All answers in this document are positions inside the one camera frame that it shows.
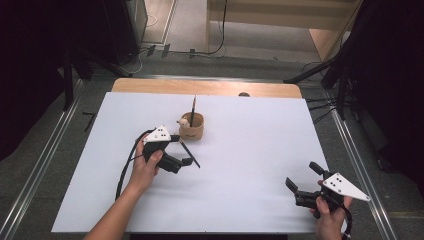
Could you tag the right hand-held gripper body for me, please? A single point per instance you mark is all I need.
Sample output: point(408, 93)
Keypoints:
point(343, 186)

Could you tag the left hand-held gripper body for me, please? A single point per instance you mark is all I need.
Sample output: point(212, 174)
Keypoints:
point(160, 146)

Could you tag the wooden cup with animal figure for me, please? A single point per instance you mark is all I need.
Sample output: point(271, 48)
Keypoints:
point(195, 131)

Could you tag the person's left hand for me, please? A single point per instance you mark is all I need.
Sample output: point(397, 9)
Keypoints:
point(143, 173)

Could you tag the person's right hand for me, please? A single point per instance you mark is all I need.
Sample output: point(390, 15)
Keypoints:
point(328, 223)

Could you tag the white table mat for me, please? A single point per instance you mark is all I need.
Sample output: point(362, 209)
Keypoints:
point(233, 200)

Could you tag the black metal stand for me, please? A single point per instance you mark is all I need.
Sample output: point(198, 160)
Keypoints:
point(68, 83)
point(341, 90)

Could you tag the black curtain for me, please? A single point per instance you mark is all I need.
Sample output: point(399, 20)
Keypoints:
point(393, 83)
point(30, 66)

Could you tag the light wooden furniture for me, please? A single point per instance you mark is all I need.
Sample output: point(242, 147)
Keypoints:
point(273, 20)

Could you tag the metal floor rail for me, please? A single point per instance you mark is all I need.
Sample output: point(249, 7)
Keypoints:
point(360, 160)
point(40, 166)

